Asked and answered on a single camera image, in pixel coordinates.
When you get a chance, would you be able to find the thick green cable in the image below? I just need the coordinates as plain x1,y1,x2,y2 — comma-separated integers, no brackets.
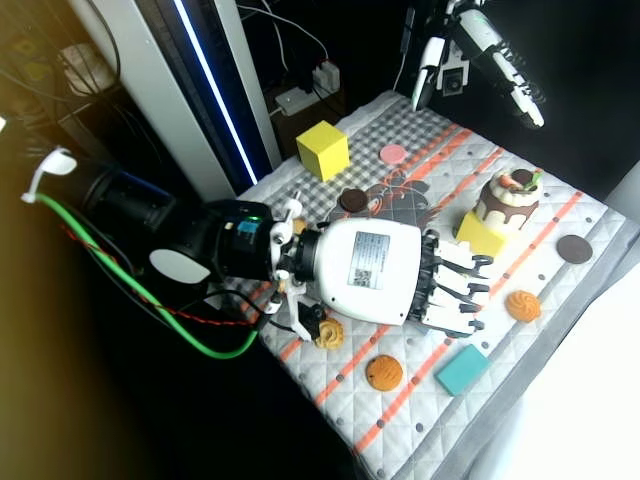
34,192,260,360

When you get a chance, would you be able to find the large yellow cube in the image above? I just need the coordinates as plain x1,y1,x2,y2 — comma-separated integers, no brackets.
455,209,508,259

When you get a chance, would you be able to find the thin cable with plug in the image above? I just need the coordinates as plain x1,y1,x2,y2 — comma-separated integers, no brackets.
392,6,417,94

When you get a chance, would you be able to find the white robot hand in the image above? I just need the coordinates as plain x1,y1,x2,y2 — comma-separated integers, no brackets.
293,218,494,344
410,4,547,130

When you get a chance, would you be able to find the brown cardboard box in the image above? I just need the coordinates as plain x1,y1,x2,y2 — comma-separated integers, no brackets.
264,84,347,159

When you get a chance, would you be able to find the flat teal block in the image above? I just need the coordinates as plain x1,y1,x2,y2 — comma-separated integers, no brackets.
433,343,492,397

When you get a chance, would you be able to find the small yellow cube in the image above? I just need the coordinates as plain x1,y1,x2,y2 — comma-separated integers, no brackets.
295,120,351,183

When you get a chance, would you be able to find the grey quilt with bear print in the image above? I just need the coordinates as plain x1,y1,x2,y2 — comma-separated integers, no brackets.
222,89,629,480

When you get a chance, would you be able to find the swirl butter cookie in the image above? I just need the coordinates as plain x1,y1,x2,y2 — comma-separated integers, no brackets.
505,289,543,324
313,319,346,350

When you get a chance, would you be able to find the white plug adapter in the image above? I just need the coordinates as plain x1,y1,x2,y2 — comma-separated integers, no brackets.
312,59,341,94

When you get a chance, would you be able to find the white power brick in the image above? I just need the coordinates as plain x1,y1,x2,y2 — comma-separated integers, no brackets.
59,42,114,96

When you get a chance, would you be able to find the white cable clip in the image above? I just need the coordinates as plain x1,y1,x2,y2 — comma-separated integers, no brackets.
20,147,79,204

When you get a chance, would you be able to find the chocolate chip cookie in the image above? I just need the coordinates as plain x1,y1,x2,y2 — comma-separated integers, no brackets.
365,354,404,392

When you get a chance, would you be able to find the white power strip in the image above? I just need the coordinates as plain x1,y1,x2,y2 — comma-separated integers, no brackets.
274,88,321,117

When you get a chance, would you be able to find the chocolate drip toy cake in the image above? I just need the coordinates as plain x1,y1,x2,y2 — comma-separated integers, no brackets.
473,168,545,233

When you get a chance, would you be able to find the white pillar with blue light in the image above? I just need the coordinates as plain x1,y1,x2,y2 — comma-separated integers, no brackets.
67,0,281,201

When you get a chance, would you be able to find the dark brown disc cookie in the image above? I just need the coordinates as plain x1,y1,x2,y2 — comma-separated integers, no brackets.
556,234,595,264

